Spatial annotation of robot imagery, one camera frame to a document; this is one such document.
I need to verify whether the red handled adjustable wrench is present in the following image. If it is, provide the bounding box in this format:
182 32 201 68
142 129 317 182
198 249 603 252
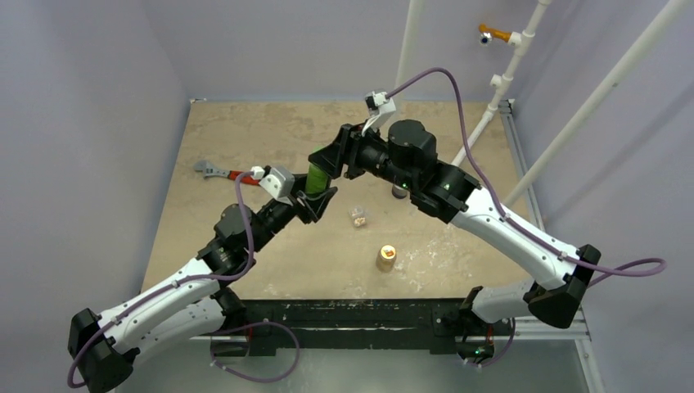
193 160 242 181

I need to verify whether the aluminium extrusion frame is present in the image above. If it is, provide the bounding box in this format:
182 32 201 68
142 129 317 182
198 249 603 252
100 99 606 393

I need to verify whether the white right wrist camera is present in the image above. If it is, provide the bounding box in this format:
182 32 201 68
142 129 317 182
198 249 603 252
361 91 396 135

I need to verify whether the white PVC pipe frame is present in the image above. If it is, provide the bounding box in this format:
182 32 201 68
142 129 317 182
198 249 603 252
409 1 693 226

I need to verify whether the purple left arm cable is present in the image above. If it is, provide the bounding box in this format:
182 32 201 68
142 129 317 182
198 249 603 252
67 172 301 390

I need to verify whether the green pill bottle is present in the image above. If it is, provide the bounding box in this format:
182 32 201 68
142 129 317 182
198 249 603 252
304 164 330 195

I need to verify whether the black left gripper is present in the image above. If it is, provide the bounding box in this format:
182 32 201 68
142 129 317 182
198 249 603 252
247 172 335 252

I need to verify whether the amber pill bottle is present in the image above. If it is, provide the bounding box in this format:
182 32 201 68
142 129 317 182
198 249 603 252
376 245 397 273

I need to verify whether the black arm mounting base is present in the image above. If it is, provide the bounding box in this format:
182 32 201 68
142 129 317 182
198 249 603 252
212 298 512 360

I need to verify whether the clear plastic pill organizer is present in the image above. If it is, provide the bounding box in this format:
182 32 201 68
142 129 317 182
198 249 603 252
349 206 367 228

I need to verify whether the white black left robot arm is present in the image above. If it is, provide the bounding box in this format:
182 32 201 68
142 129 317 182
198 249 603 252
67 175 337 392

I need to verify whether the white capped dark pill bottle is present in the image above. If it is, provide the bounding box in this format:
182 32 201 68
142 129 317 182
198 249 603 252
391 185 408 199

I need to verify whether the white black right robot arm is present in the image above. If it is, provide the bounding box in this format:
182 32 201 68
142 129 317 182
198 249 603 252
309 120 601 333

